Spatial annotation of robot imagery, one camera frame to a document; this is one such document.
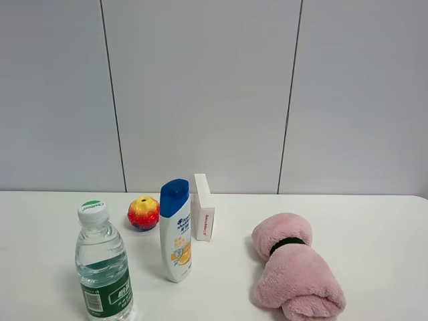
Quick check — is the white shampoo bottle blue cap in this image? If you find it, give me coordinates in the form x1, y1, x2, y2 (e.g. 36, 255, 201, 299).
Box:
159, 179, 192, 283

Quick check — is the white cardboard box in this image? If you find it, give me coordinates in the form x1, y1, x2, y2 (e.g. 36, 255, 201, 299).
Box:
191, 174, 215, 241

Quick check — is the red yellow toy ball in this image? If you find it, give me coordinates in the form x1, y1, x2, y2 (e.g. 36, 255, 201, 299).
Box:
127, 195, 160, 231

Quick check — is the black hair band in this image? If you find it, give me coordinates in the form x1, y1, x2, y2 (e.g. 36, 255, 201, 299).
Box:
270, 237, 306, 256

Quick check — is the rolled pink towel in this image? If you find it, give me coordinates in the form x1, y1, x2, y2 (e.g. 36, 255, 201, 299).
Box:
251, 213, 346, 320

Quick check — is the clear water bottle green label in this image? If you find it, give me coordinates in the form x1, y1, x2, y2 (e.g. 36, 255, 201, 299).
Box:
75, 200, 134, 320

